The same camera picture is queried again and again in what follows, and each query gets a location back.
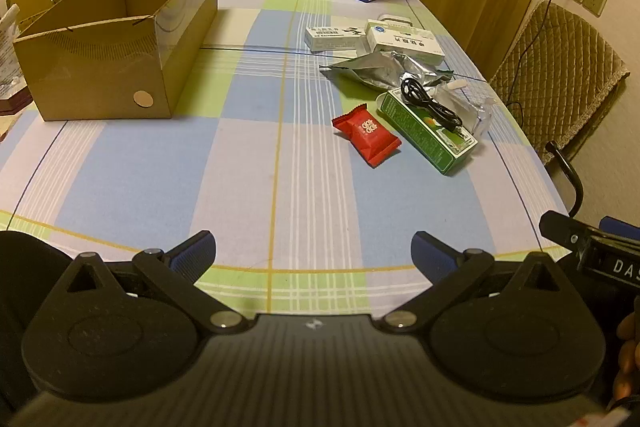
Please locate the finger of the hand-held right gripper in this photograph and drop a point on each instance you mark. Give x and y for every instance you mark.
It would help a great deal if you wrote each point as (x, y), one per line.
(620, 225)
(557, 227)

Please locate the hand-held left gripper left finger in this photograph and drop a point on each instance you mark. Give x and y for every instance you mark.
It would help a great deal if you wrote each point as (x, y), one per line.
(196, 249)

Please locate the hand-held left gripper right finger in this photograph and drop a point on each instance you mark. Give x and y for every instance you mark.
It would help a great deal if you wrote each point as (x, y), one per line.
(430, 251)

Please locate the green medicine box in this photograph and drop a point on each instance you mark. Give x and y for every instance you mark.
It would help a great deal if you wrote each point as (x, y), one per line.
(425, 142)

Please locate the red candy packet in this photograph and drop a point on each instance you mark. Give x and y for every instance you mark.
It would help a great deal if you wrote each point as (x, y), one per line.
(367, 134)

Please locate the clear plastic bag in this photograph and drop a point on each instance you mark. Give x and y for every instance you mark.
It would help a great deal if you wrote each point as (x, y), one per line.
(477, 114)

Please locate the silver green foil pouch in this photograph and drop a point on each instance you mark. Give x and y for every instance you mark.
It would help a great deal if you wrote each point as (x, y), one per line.
(370, 69)

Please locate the brown cardboard box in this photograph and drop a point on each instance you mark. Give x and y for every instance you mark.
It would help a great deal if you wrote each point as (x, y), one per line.
(100, 72)

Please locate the white blue medicine box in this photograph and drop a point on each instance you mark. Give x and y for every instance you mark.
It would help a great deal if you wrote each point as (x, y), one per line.
(405, 42)

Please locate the white bird print medicine box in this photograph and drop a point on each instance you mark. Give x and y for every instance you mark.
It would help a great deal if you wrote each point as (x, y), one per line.
(332, 39)

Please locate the white square plastic container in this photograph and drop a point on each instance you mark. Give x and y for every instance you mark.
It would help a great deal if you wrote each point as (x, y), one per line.
(397, 20)

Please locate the checked cloth desktop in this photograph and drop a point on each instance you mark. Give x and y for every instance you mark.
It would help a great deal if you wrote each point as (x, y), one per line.
(200, 167)

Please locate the person's right hand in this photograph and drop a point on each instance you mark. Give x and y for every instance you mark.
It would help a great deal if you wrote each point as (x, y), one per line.
(630, 357)

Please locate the chair with quilted cover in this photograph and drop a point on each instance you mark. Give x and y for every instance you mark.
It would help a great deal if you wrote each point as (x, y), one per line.
(560, 72)

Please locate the dark red octagonal box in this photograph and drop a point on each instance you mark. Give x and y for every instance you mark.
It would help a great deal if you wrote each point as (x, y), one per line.
(12, 103)

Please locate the black metal chair frame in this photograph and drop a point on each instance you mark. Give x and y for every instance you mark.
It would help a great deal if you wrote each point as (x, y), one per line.
(570, 172)

